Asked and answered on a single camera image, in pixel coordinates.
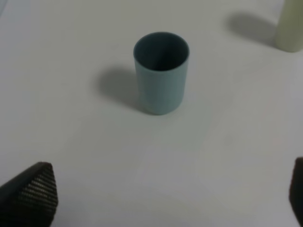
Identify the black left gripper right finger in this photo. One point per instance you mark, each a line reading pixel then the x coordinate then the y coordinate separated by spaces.
pixel 296 190

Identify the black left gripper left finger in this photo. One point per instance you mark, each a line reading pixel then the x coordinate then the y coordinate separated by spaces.
pixel 29 199

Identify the pale green plastic cup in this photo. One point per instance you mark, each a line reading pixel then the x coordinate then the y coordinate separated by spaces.
pixel 289 32

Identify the teal plastic cup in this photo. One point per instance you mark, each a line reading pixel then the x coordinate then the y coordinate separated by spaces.
pixel 161 61

